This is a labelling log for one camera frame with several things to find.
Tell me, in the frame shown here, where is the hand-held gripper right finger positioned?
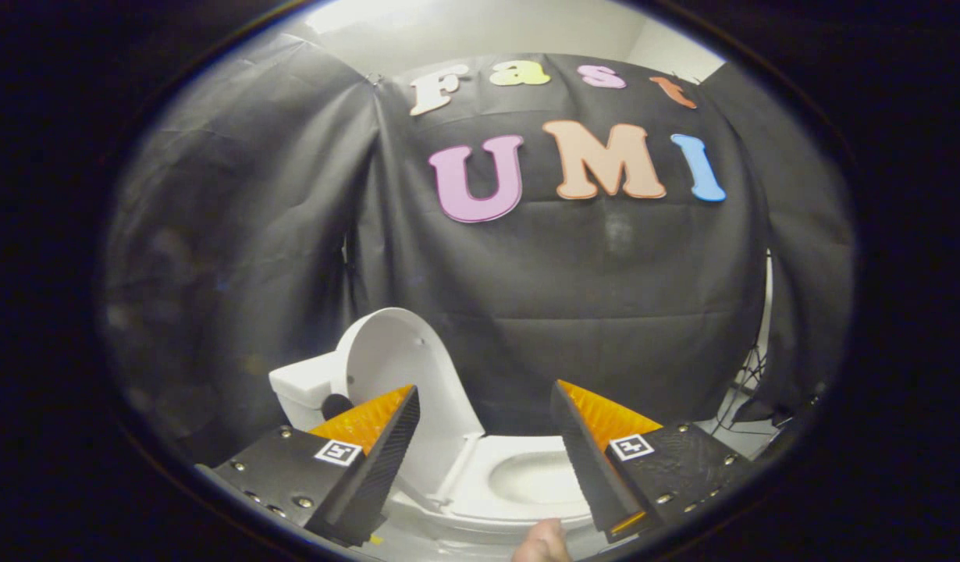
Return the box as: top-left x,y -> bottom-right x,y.
550,379 -> 758,544

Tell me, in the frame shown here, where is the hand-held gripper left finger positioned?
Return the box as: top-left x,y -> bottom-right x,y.
203,384 -> 421,547

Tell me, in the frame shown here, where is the black backdrop cloth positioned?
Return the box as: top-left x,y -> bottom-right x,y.
101,31 -> 855,469

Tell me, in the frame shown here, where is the white toilet lid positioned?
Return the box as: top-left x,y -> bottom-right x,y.
336,307 -> 485,500

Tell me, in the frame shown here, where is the black tripod stand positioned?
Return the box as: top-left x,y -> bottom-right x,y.
718,250 -> 773,434

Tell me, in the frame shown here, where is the white toilet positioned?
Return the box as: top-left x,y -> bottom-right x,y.
269,351 -> 606,555

